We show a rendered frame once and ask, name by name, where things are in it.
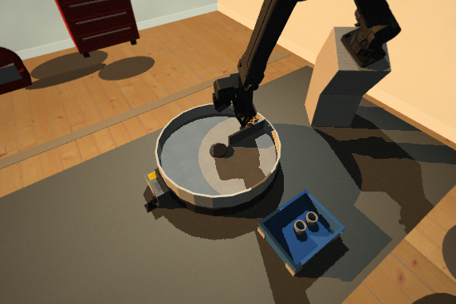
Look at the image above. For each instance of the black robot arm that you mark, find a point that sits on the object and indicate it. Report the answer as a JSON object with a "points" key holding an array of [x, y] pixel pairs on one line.
{"points": [[270, 23]]}

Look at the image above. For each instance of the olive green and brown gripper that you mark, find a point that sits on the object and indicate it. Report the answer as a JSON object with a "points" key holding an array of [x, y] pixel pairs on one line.
{"points": [[248, 114]]}

